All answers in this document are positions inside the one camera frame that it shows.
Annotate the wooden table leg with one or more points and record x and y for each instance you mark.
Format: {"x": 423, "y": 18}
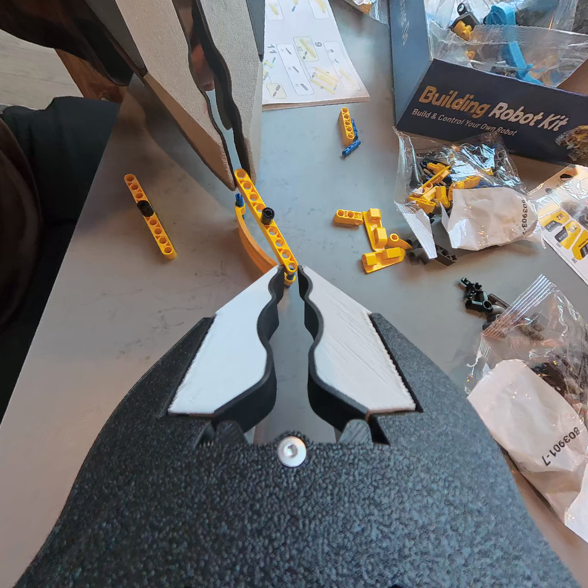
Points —
{"x": 92, "y": 78}

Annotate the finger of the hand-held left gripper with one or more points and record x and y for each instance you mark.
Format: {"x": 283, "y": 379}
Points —
{"x": 234, "y": 64}
{"x": 170, "y": 73}

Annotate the yellow angled beam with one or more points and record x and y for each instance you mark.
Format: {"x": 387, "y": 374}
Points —
{"x": 381, "y": 260}

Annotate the short yellow three-hole beam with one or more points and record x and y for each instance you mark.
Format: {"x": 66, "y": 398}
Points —
{"x": 349, "y": 218}

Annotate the yellow curved panel blue pins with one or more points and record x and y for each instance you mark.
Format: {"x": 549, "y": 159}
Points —
{"x": 250, "y": 248}

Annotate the loose black connector parts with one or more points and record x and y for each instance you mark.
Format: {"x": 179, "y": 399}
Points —
{"x": 478, "y": 299}

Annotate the open white instruction manual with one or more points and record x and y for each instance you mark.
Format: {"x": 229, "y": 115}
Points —
{"x": 308, "y": 55}

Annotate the long yellow nine-hole beam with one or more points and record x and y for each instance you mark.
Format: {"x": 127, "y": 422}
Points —
{"x": 152, "y": 220}

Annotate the yellow beam black pin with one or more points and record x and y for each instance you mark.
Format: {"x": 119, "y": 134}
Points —
{"x": 262, "y": 211}

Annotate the sticker sheet in plastic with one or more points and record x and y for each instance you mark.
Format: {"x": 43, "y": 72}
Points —
{"x": 565, "y": 230}

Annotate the clear bags inside box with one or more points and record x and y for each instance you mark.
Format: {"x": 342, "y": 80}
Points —
{"x": 542, "y": 41}

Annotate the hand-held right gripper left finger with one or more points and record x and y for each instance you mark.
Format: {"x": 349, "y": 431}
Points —
{"x": 225, "y": 367}

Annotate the person's left forearm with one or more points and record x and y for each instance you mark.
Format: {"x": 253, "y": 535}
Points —
{"x": 83, "y": 28}

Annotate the grey desk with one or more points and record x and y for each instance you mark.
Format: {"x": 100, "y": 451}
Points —
{"x": 367, "y": 303}

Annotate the plastic bag of black parts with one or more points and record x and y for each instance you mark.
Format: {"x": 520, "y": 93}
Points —
{"x": 542, "y": 413}

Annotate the short yellow beam blue pin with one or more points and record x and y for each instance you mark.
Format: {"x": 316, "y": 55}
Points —
{"x": 346, "y": 124}

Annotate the blue plastic part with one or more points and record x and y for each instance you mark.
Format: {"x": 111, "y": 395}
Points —
{"x": 510, "y": 37}

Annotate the plastic bag of yellow parts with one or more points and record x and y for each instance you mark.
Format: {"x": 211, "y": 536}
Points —
{"x": 469, "y": 202}

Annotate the blue kit box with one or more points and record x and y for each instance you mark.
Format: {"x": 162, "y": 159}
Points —
{"x": 487, "y": 110}

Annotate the small yellow connector piece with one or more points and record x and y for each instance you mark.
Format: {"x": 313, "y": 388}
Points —
{"x": 400, "y": 242}

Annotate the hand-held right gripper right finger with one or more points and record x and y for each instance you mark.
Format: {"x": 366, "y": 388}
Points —
{"x": 358, "y": 363}

